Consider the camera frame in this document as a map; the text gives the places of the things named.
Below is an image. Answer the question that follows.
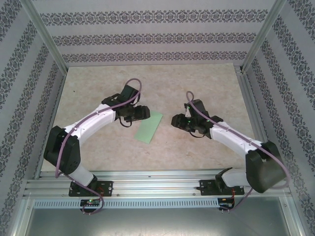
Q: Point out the green cloth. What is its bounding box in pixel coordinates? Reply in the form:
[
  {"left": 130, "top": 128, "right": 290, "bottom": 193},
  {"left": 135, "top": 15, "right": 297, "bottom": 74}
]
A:
[{"left": 134, "top": 110, "right": 164, "bottom": 144}]

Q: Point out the grey metal sheet panel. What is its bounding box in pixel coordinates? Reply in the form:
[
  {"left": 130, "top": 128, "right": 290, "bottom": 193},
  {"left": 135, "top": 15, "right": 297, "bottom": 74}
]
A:
[{"left": 23, "top": 206, "right": 302, "bottom": 236}]

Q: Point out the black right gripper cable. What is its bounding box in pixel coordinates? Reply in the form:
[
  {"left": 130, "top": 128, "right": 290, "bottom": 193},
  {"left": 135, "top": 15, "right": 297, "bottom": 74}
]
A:
[{"left": 190, "top": 131, "right": 210, "bottom": 140}]

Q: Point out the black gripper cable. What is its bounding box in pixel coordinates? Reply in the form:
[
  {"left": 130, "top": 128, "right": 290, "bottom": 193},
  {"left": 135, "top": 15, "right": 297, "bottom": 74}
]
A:
[
  {"left": 119, "top": 118, "right": 134, "bottom": 128},
  {"left": 190, "top": 131, "right": 210, "bottom": 140}
]

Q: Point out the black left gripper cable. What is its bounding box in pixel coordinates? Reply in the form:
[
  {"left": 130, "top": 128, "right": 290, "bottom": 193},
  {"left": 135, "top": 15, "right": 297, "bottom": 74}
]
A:
[{"left": 119, "top": 118, "right": 134, "bottom": 128}]

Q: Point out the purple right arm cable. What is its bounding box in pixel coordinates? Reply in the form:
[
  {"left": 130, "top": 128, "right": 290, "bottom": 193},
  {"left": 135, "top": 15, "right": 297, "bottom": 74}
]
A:
[{"left": 186, "top": 91, "right": 291, "bottom": 215}]

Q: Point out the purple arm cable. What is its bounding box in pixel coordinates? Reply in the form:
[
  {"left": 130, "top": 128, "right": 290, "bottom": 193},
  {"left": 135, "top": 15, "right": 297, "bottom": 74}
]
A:
[
  {"left": 54, "top": 78, "right": 143, "bottom": 217},
  {"left": 186, "top": 91, "right": 291, "bottom": 215}
]

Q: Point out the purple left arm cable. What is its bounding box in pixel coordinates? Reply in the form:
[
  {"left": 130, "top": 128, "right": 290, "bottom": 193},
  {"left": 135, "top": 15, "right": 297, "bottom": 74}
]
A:
[{"left": 54, "top": 78, "right": 143, "bottom": 217}]

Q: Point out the aluminium side rail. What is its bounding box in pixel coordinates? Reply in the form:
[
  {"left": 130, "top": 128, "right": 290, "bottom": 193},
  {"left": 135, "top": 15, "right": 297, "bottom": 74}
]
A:
[
  {"left": 33, "top": 70, "right": 68, "bottom": 179},
  {"left": 235, "top": 65, "right": 281, "bottom": 177}
]

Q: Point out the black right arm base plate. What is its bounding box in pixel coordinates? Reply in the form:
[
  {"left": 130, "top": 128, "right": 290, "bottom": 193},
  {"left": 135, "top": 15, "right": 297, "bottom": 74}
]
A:
[{"left": 199, "top": 179, "right": 246, "bottom": 196}]

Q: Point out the aluminium mounting rail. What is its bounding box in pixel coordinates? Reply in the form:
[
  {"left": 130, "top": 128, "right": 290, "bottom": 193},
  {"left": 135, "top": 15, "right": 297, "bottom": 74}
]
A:
[{"left": 23, "top": 171, "right": 292, "bottom": 198}]

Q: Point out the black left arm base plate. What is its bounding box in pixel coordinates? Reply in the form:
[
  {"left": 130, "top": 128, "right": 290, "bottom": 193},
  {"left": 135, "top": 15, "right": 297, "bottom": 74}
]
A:
[{"left": 69, "top": 180, "right": 114, "bottom": 197}]

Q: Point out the slotted grey cable duct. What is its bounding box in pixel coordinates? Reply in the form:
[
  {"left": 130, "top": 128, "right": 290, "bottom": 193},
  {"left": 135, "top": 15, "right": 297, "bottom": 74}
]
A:
[{"left": 33, "top": 198, "right": 220, "bottom": 208}]

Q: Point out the aluminium frame post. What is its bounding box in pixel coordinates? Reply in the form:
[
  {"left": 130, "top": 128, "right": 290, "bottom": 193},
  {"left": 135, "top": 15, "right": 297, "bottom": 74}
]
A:
[
  {"left": 242, "top": 0, "right": 288, "bottom": 73},
  {"left": 21, "top": 0, "right": 69, "bottom": 72}
]

